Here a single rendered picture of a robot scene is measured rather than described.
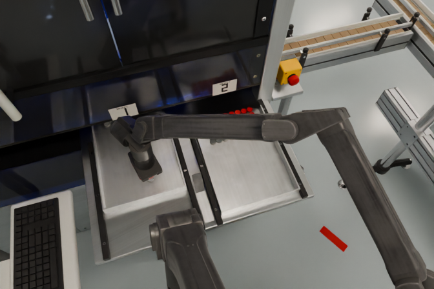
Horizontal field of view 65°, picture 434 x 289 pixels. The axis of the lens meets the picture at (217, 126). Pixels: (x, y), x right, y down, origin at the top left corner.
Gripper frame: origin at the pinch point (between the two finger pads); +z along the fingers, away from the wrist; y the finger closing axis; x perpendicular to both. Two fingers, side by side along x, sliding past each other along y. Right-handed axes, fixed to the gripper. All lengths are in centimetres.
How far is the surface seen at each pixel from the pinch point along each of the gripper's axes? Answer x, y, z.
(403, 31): -120, 4, -3
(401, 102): -129, -12, 35
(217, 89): -32.6, 12.3, -8.8
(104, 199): 15.0, 2.3, 6.0
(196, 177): -12.6, -8.1, 0.6
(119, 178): 8.1, 6.5, 6.2
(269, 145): -41.3, -9.2, 4.5
